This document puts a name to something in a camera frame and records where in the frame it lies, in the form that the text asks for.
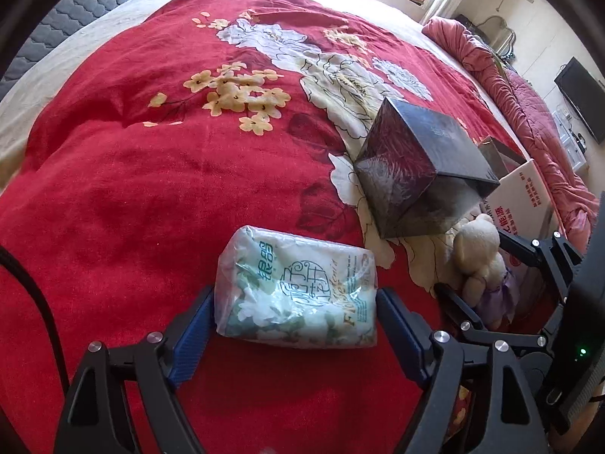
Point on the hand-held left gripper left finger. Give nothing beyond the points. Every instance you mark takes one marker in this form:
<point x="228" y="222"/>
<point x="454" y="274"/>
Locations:
<point x="189" y="340"/>

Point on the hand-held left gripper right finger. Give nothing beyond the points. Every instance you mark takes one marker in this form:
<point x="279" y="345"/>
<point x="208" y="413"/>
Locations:
<point x="401" y="335"/>

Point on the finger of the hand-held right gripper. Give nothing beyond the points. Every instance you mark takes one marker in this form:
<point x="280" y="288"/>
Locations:
<point x="539" y="250"/>
<point x="468" y="326"/>

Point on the green floral tissue pack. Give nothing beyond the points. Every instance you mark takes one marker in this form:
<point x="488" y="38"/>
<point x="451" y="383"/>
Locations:
<point x="293" y="293"/>

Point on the long red tissue pack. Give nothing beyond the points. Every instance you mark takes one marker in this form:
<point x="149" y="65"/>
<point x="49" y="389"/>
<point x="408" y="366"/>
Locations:
<point x="520" y="194"/>

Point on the white drawer cabinet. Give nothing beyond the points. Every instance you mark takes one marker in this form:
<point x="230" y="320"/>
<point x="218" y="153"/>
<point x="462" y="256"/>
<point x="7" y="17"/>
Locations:
<point x="574" y="137"/>

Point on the pink quilt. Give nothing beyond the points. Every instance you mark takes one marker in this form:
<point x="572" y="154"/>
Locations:
<point x="534" y="118"/>

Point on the dark shiny box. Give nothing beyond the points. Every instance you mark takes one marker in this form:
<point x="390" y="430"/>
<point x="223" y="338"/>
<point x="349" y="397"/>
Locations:
<point x="416" y="170"/>

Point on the red floral blanket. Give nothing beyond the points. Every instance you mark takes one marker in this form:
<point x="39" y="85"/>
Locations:
<point x="142" y="198"/>

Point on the black television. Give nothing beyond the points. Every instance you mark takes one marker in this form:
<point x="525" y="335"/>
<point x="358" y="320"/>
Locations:
<point x="583" y="99"/>

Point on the vanity mirror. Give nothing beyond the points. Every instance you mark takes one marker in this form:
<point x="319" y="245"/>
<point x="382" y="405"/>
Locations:
<point x="496" y="35"/>

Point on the bed with cream sheet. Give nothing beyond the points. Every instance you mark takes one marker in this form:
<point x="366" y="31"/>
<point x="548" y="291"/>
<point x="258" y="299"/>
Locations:
<point x="94" y="23"/>

